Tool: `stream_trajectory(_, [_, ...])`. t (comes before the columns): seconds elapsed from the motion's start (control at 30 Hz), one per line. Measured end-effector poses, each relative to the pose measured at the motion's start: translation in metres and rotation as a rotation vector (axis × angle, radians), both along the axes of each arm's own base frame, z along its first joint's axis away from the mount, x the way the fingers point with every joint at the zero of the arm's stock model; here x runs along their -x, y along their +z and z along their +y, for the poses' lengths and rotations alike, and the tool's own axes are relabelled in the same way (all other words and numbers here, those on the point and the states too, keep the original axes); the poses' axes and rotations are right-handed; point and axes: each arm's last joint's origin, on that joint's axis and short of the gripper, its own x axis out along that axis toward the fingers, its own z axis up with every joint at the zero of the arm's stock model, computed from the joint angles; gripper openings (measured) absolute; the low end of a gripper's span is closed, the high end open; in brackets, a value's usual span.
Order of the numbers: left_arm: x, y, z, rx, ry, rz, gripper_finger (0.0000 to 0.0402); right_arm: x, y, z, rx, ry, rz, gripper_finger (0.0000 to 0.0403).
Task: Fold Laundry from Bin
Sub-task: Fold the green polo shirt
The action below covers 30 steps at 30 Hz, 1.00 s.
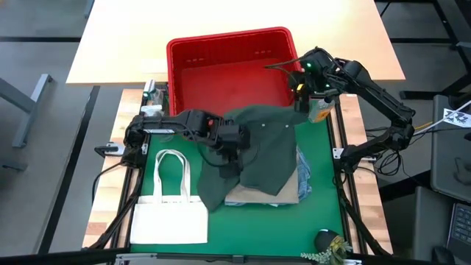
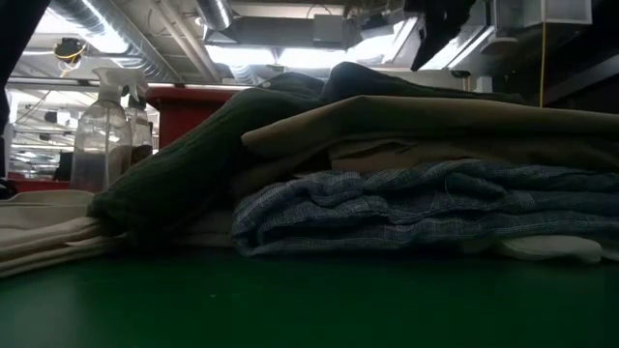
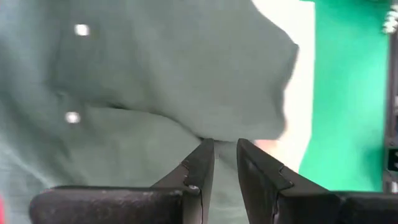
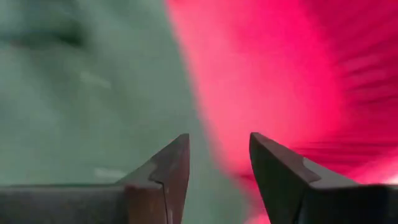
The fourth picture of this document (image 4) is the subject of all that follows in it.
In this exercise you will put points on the dark green garment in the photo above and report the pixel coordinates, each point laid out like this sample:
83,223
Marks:
93,93

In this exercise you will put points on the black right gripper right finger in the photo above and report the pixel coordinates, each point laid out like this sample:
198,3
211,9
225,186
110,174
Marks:
326,203

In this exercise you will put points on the red plastic laundry bin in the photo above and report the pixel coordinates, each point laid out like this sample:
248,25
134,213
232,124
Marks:
280,77

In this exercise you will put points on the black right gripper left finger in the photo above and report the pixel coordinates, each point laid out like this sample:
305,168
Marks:
93,205

